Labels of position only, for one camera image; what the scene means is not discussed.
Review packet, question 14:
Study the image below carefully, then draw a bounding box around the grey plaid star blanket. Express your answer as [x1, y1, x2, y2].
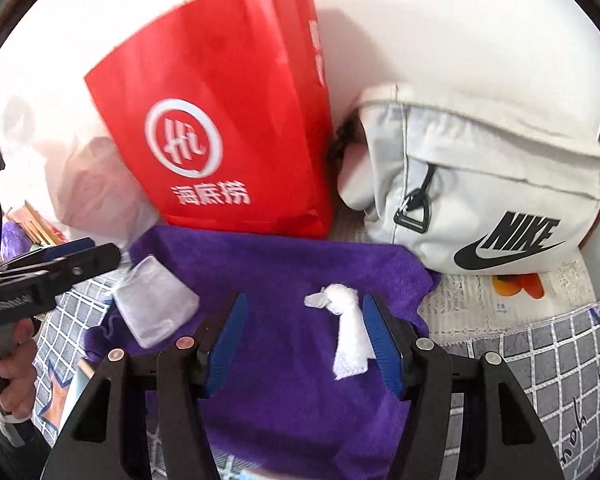
[30, 260, 600, 480]

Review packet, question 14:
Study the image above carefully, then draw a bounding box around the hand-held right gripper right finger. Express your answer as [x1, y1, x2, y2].
[362, 292, 566, 480]

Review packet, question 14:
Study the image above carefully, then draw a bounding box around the printed newspaper sheet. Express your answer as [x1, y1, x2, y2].
[420, 250, 600, 346]

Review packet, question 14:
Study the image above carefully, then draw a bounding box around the small white tissue packet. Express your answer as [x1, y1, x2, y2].
[111, 255, 201, 350]

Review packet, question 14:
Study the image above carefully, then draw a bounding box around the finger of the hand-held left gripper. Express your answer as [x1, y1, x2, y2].
[30, 239, 95, 262]
[0, 242, 122, 293]

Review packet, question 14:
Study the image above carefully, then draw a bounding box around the light grey sling bag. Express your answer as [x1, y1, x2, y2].
[335, 82, 600, 276]

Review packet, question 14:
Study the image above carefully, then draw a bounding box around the purple towel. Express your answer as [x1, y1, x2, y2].
[82, 225, 436, 478]

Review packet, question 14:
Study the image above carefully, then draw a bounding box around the person's left hand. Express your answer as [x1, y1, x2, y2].
[0, 317, 38, 423]

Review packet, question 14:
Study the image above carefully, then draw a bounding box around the red paper bag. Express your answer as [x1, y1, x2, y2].
[84, 0, 336, 240]

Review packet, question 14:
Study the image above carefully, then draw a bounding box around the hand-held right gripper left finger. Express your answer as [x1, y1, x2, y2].
[42, 292, 251, 480]

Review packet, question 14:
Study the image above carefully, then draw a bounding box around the white tissue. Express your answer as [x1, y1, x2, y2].
[304, 284, 376, 381]

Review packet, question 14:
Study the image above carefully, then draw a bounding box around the white plastic shopping bag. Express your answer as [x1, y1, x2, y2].
[0, 90, 161, 246]

